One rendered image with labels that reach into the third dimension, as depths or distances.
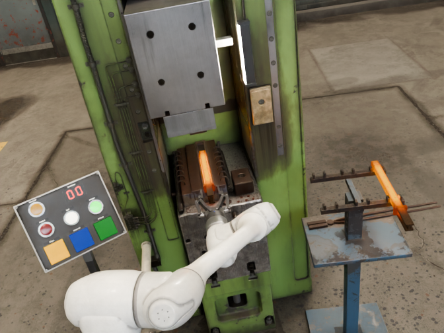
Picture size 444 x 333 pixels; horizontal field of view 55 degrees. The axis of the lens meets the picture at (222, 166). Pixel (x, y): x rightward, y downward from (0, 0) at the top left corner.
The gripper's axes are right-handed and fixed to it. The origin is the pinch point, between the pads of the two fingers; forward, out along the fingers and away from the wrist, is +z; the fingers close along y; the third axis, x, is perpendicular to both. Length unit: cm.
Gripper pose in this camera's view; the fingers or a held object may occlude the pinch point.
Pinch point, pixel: (210, 193)
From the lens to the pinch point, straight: 184.9
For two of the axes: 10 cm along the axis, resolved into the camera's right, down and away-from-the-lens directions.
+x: -1.4, -8.3, -5.4
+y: 9.8, -2.0, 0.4
